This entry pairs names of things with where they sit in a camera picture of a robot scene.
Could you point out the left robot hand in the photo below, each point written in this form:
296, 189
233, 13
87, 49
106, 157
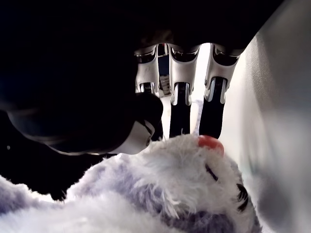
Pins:
73, 72

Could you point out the purple plush doll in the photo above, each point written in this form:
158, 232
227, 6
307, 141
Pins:
158, 189

